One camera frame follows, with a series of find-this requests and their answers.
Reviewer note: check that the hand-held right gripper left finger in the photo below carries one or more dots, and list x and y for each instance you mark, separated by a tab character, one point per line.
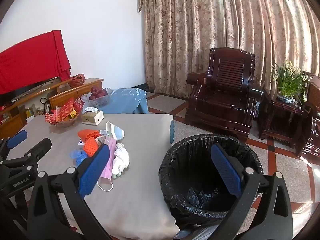
95	170

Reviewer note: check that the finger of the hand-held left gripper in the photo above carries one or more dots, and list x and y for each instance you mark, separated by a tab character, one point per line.
40	146
17	138

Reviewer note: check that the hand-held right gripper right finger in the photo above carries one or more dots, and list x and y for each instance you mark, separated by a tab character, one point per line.
226	170

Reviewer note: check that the white blue paper cup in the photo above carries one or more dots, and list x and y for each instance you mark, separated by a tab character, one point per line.
117	132

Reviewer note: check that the bin with black liner bag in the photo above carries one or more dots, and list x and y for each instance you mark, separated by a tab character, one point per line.
190	197

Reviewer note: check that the pink face mask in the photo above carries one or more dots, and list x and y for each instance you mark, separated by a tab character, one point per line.
107	165

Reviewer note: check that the wooden television cabinet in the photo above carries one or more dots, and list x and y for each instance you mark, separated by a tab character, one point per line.
15	123

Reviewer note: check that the blue plastic glove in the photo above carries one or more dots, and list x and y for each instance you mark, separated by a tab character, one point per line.
78	156

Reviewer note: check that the white cloth glove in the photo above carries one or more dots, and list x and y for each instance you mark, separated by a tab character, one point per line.
121	157

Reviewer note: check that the patterned snack bowl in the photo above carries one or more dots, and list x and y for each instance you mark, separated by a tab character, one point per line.
65	123

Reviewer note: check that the black television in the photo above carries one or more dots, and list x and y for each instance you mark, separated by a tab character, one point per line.
10	96

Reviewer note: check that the glass bowl of snack packets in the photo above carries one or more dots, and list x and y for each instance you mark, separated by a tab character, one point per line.
65	110

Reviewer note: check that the gold tissue pack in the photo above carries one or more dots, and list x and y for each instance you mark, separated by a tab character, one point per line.
91	118

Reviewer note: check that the glass fruit bowl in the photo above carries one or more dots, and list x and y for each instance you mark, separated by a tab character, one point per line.
100	101

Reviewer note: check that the dark wooden armchair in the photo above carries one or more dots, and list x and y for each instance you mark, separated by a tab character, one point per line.
220	100
312	130

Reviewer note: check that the dark wooden side table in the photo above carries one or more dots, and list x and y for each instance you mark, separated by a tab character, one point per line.
280	120

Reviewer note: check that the red plastic bag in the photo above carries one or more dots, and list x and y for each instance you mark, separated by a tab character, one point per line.
76	81

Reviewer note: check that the red cloth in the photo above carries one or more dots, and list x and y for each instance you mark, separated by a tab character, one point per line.
30	62

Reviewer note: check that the red apple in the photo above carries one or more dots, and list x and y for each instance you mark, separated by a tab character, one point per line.
103	93
95	91

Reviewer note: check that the potted narcissus plant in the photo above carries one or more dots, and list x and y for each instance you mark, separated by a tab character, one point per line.
288	82

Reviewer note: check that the floral beige curtain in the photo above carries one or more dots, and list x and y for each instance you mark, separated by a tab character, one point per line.
200	30

